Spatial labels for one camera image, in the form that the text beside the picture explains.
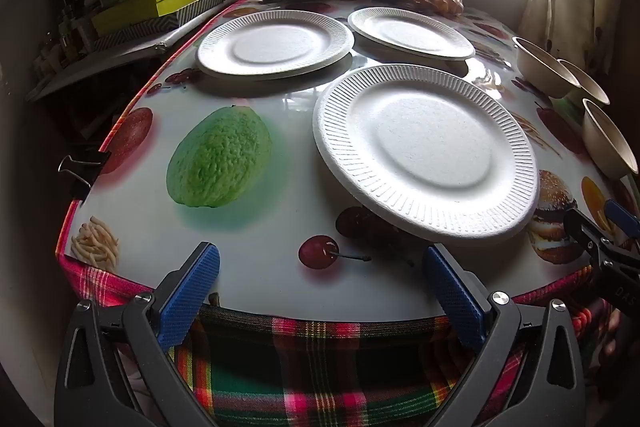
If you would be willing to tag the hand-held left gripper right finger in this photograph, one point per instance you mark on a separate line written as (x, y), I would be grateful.
(452, 302)

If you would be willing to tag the fruit print table cover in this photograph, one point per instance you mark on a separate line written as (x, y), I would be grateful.
(280, 207)

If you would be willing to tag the long green box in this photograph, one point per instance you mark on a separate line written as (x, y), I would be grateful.
(150, 4)

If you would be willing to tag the black binder clip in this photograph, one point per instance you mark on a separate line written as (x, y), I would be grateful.
(82, 164)

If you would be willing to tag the white paper plate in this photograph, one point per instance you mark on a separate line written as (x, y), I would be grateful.
(425, 152)
(275, 44)
(410, 32)

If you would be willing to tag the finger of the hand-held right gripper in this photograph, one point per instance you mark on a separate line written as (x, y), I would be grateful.
(582, 227)
(620, 214)

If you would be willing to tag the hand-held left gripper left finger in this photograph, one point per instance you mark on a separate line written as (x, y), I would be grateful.
(192, 292)

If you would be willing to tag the plaid cloth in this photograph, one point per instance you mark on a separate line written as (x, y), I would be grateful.
(310, 357)

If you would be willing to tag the grey flat tray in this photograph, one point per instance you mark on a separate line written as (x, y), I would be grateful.
(100, 62)

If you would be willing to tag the beige paper bowl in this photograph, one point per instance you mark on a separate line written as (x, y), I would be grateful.
(607, 139)
(542, 67)
(587, 82)

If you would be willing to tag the striped tray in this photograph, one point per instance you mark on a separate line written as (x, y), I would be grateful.
(200, 4)

